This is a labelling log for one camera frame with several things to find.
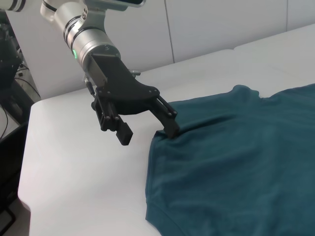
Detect dark floor case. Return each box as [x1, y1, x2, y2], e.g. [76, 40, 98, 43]
[0, 122, 32, 236]

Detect black equipment rack with cables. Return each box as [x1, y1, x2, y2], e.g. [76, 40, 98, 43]
[0, 11, 41, 116]

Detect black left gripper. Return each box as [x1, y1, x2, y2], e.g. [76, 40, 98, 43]
[88, 54, 181, 148]

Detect teal blue shirt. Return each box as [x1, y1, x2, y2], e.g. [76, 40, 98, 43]
[145, 83, 315, 236]

